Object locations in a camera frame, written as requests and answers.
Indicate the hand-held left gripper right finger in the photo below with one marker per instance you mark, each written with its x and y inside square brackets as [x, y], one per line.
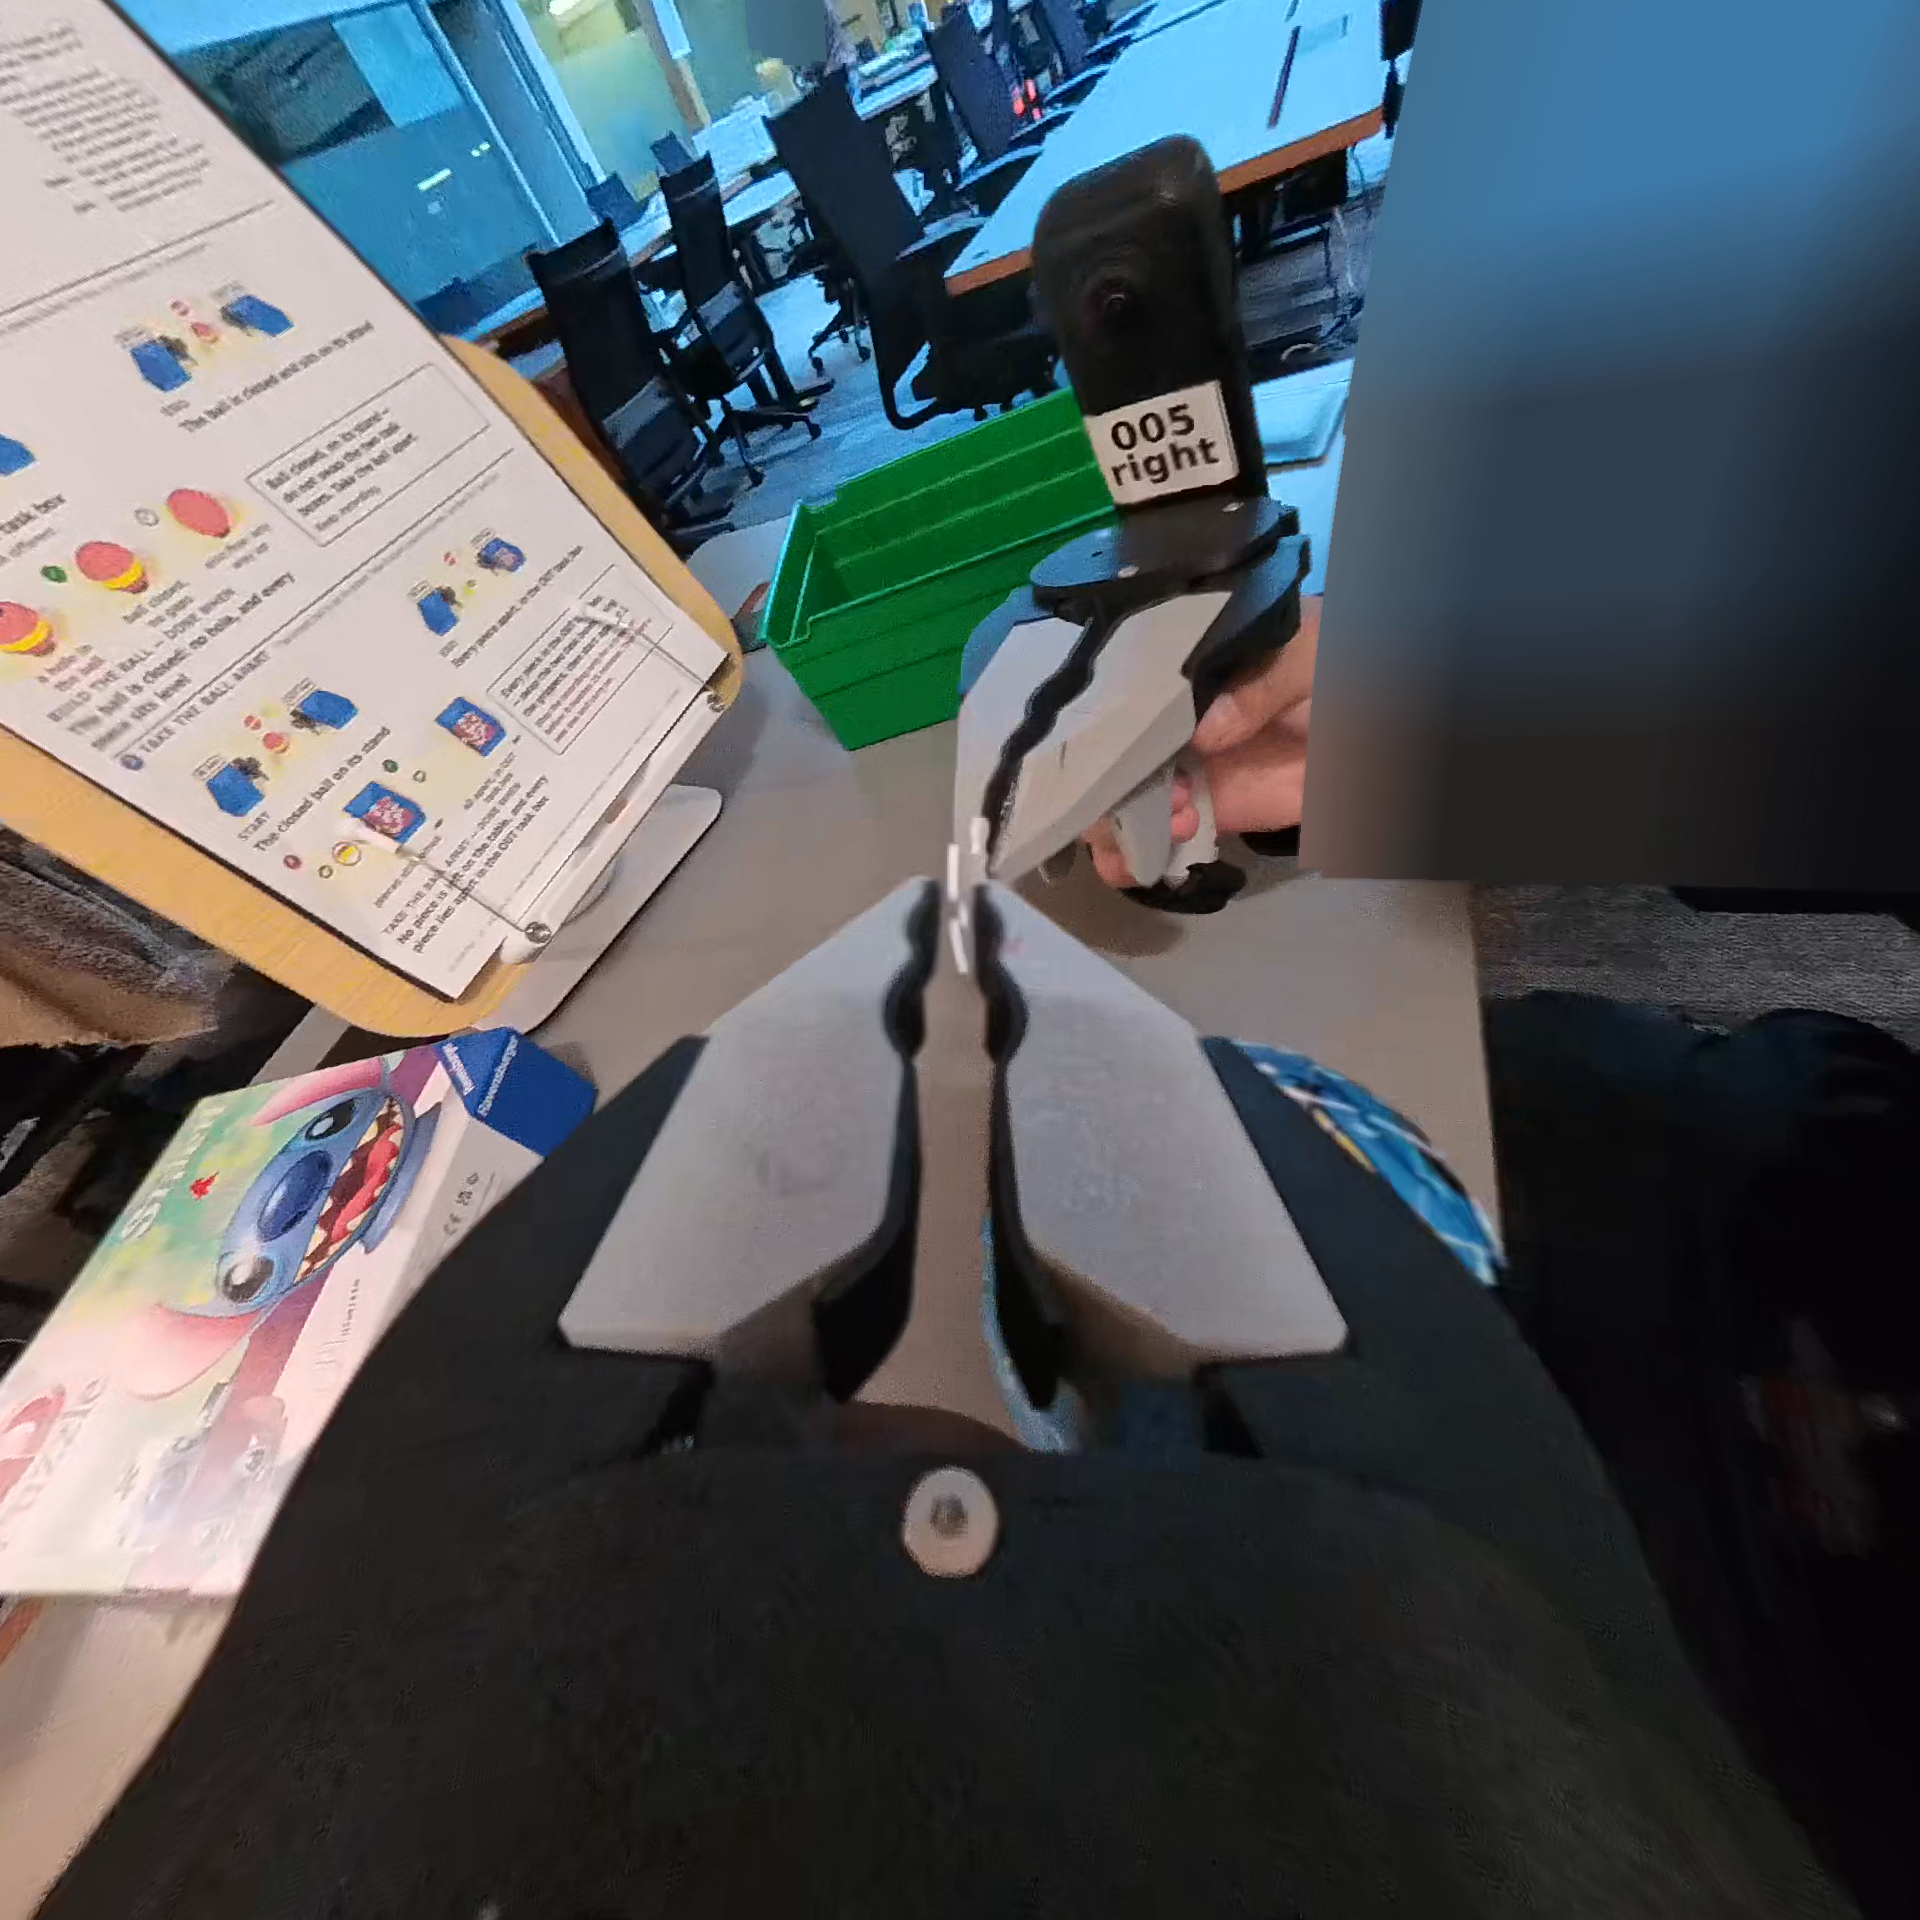
[1154, 1185]

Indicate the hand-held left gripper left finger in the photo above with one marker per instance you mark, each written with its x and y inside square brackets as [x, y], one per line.
[751, 1171]

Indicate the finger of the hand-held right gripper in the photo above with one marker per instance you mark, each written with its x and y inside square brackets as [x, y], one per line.
[998, 704]
[1140, 704]

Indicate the blue puzzle ball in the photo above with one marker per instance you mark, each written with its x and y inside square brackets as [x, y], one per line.
[1382, 1155]

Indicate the cartoon puzzle box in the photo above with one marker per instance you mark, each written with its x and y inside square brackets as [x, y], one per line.
[225, 1348]

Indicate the person's right hand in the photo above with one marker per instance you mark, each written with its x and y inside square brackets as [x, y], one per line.
[1259, 751]

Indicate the green plastic bin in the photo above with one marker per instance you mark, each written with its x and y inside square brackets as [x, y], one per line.
[900, 600]

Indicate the white wood-edged table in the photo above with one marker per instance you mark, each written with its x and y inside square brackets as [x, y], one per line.
[1201, 90]

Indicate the black office chair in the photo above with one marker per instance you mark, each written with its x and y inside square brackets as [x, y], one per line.
[856, 210]
[721, 283]
[599, 346]

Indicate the white tablet stand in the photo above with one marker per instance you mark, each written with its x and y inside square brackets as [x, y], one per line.
[662, 839]

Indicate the person's dark clothing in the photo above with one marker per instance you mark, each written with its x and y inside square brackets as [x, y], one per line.
[1723, 1348]

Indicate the instruction sheet on stand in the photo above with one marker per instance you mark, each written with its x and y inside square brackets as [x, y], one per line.
[150, 915]

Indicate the printed instruction sheet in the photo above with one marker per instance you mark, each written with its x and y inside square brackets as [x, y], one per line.
[300, 494]

